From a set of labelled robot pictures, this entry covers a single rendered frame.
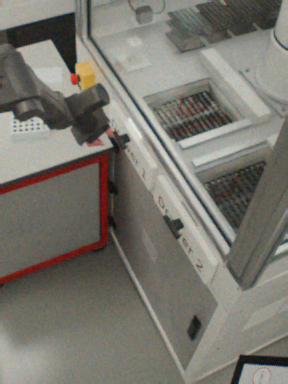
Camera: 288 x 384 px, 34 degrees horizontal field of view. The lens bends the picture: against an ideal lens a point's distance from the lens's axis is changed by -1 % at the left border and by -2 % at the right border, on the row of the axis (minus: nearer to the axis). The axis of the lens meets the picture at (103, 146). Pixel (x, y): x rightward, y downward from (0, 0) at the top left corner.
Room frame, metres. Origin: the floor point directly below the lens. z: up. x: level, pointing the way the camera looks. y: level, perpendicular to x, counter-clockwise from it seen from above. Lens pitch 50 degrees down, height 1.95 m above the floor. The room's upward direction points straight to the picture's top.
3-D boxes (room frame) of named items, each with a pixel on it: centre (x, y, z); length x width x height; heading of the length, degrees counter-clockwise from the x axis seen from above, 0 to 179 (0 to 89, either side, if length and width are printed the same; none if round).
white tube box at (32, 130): (1.08, 0.24, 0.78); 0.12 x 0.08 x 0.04; 97
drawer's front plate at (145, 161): (0.93, -0.08, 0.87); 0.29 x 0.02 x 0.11; 23
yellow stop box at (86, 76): (1.23, 0.06, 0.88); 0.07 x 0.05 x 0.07; 23
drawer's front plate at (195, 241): (0.64, -0.21, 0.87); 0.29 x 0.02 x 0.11; 23
